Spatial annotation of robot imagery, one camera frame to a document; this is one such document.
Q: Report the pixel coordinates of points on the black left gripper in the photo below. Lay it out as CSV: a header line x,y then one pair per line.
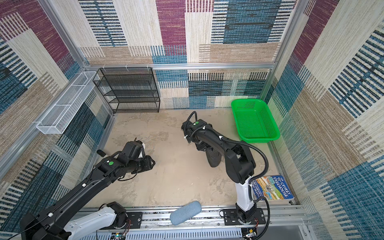
x,y
149,164

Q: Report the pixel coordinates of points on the dark pinstriped long sleeve shirt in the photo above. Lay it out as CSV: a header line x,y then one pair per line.
x,y
213,156

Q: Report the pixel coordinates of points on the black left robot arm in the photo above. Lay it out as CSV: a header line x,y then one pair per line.
x,y
56,223

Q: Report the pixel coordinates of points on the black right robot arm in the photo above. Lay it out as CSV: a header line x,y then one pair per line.
x,y
239,162

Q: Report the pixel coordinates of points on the blue-grey fuzzy microphone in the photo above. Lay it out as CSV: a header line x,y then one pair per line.
x,y
185,213

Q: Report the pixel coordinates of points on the green plastic basket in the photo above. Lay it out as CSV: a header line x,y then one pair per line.
x,y
254,121

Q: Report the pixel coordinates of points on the colourful treehouse book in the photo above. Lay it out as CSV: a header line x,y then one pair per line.
x,y
273,188

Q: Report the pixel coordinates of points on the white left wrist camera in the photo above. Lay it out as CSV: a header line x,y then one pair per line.
x,y
142,151

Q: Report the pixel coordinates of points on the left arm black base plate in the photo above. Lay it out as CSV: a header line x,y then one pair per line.
x,y
133,220

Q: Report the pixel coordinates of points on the black wire mesh shelf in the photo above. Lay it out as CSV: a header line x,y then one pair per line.
x,y
128,90

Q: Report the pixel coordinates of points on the white slotted cable duct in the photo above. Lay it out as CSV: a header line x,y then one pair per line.
x,y
196,234

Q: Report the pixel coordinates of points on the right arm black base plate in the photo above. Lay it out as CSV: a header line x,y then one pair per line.
x,y
231,217

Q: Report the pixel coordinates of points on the white wire mesh tray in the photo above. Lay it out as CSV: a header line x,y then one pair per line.
x,y
57,119

